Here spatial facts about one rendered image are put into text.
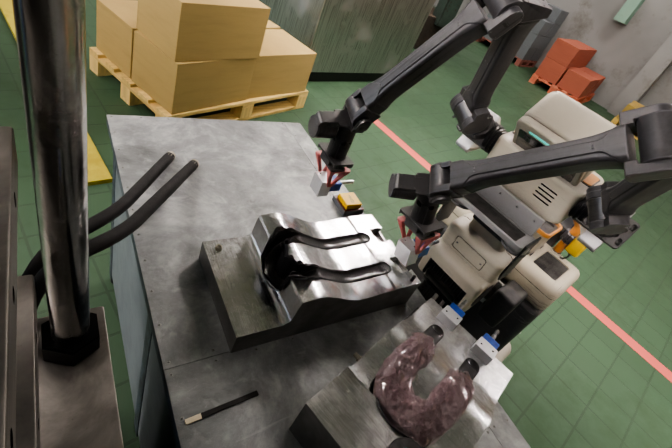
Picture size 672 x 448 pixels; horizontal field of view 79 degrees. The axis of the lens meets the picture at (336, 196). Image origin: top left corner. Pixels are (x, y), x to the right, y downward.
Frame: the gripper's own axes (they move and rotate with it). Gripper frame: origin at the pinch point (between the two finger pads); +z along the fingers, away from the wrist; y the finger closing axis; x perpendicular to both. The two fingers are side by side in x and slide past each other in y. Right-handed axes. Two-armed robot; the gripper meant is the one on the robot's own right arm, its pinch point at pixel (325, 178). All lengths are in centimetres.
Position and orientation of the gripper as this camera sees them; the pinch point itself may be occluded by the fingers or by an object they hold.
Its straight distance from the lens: 117.6
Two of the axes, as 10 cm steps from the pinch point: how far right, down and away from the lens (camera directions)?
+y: 4.5, 6.7, -5.9
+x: 8.3, -0.8, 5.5
